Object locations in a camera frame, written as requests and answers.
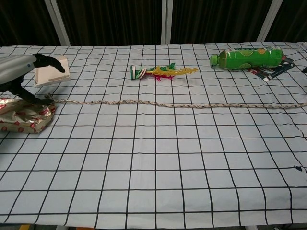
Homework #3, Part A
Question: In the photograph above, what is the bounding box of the green leafy toy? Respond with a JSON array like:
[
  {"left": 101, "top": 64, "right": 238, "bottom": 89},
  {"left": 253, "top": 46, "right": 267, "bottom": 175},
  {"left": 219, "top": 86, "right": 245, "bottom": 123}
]
[{"left": 130, "top": 62, "right": 199, "bottom": 83}]

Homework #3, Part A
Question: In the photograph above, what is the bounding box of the beige braided rope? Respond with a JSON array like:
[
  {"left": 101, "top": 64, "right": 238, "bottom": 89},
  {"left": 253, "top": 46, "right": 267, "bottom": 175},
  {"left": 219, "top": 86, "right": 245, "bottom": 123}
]
[{"left": 45, "top": 94, "right": 307, "bottom": 109}]

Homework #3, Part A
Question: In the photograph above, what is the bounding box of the black pleated curtain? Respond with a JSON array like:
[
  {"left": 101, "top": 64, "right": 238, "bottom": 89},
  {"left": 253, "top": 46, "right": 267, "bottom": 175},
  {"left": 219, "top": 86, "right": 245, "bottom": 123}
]
[
  {"left": 273, "top": 0, "right": 307, "bottom": 43},
  {"left": 56, "top": 0, "right": 164, "bottom": 46},
  {"left": 0, "top": 0, "right": 60, "bottom": 47},
  {"left": 171, "top": 0, "right": 264, "bottom": 44}
]

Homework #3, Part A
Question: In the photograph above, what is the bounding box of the crumpled red-white wrapper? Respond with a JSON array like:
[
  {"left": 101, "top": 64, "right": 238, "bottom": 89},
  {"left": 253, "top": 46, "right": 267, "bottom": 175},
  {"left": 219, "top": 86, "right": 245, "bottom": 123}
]
[{"left": 0, "top": 95, "right": 56, "bottom": 134}]

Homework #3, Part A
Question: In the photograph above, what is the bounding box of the white paper notepad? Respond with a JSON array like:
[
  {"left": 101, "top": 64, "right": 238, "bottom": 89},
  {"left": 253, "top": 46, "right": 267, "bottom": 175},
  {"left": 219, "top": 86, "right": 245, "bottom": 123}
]
[{"left": 33, "top": 55, "right": 71, "bottom": 87}]

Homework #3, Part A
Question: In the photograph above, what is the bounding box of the green plastic drink bottle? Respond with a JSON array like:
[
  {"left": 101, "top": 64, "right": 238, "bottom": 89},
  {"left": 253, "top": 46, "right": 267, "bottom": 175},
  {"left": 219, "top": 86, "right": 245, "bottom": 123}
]
[{"left": 210, "top": 46, "right": 283, "bottom": 70}]

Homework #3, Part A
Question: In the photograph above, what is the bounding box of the white partition post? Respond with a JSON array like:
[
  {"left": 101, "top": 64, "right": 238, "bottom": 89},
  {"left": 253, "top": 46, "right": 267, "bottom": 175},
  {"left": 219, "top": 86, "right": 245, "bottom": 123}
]
[
  {"left": 256, "top": 0, "right": 281, "bottom": 43},
  {"left": 161, "top": 0, "right": 174, "bottom": 44},
  {"left": 44, "top": 0, "right": 71, "bottom": 46}
]

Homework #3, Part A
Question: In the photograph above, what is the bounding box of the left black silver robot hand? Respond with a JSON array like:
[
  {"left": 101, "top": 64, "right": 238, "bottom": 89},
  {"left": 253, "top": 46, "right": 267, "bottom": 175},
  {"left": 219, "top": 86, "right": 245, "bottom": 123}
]
[{"left": 0, "top": 53, "right": 66, "bottom": 106}]

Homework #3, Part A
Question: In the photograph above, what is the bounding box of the white black grid tablecloth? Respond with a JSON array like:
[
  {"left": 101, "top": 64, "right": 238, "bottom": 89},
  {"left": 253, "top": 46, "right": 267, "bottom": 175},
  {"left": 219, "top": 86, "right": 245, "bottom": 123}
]
[{"left": 0, "top": 42, "right": 307, "bottom": 228}]

